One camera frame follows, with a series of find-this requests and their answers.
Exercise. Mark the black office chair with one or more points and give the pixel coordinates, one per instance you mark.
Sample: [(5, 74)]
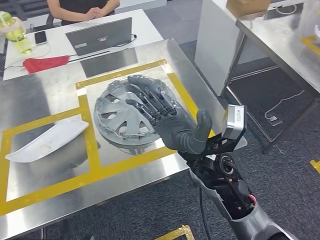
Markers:
[(48, 21)]

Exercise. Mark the steel workbench table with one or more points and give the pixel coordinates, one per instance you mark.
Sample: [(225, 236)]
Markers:
[(62, 86)]

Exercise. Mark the person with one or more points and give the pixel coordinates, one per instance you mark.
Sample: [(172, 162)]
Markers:
[(80, 5)]

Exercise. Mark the silver plastic wheel cover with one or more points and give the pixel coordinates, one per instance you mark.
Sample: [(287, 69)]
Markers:
[(117, 112)]

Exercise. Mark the person's right forearm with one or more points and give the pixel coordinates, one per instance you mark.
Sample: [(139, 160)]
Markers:
[(62, 11)]

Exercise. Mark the white desk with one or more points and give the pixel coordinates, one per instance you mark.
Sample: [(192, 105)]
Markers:
[(145, 28)]

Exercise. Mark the steel frame table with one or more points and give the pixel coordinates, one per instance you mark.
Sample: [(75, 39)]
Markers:
[(275, 39)]

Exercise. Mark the brown cardboard box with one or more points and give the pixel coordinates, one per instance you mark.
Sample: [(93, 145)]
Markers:
[(247, 6)]

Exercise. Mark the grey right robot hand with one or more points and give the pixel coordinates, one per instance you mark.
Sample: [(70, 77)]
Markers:
[(172, 129)]

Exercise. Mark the person's left hand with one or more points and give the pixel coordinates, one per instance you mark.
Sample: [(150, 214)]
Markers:
[(98, 12)]

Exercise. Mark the grey laptop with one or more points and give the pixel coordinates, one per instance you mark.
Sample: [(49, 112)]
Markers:
[(100, 36)]

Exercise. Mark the green drink bottle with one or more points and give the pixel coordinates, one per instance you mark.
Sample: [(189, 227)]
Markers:
[(18, 38)]

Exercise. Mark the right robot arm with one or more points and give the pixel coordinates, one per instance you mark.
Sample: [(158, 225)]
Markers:
[(250, 228)]

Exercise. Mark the person's right hand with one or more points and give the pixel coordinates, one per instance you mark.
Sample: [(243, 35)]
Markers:
[(88, 15)]

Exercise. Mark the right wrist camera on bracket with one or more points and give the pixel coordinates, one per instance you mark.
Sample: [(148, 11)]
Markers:
[(233, 122)]

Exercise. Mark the white curved plastic panel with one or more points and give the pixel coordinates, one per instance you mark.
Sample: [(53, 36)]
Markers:
[(50, 140)]

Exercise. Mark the black smartphone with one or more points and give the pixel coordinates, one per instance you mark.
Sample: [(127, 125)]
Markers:
[(41, 37)]

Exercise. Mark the white board panel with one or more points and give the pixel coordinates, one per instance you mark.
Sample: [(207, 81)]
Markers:
[(215, 43)]

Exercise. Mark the person's left forearm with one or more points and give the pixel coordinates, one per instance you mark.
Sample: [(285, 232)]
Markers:
[(109, 6)]

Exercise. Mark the red flag with black stick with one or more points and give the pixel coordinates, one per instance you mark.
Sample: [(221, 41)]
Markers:
[(42, 63)]

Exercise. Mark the white floor socket plug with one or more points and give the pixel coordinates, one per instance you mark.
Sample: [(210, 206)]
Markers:
[(273, 118)]

